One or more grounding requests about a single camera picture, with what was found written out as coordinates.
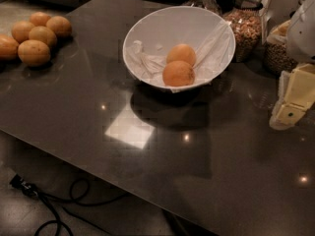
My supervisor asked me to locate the glass jar of nuts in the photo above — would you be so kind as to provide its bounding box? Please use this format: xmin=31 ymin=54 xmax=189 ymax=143
xmin=223 ymin=0 xmax=263 ymax=62

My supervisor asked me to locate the black power plug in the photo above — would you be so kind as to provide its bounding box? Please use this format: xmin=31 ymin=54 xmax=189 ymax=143
xmin=10 ymin=174 xmax=37 ymax=198

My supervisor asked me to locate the orange top rear pile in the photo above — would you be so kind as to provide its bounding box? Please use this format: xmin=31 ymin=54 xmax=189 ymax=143
xmin=30 ymin=12 xmax=51 ymax=26

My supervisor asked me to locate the orange left rear pile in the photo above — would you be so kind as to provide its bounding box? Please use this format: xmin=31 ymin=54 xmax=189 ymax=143
xmin=11 ymin=21 xmax=34 ymax=43

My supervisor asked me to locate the glass jar of grains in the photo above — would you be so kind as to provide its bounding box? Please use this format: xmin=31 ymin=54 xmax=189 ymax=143
xmin=263 ymin=21 xmax=297 ymax=76

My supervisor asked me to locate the white plastic bag in bowl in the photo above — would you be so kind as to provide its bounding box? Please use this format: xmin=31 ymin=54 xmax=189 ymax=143
xmin=123 ymin=22 xmax=235 ymax=93

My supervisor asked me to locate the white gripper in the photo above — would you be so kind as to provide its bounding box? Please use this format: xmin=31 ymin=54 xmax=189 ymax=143
xmin=269 ymin=63 xmax=315 ymax=131

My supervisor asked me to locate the white bowl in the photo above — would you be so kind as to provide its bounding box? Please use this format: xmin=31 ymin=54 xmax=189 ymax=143
xmin=122 ymin=5 xmax=237 ymax=93

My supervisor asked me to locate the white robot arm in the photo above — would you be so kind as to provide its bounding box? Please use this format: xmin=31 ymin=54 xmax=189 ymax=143
xmin=269 ymin=0 xmax=315 ymax=130

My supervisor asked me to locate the black cable on floor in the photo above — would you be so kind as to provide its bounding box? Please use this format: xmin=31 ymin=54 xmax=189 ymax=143
xmin=33 ymin=177 xmax=129 ymax=236

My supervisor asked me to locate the orange right rear pile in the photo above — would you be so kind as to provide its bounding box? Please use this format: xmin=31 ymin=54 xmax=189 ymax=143
xmin=46 ymin=16 xmax=72 ymax=38

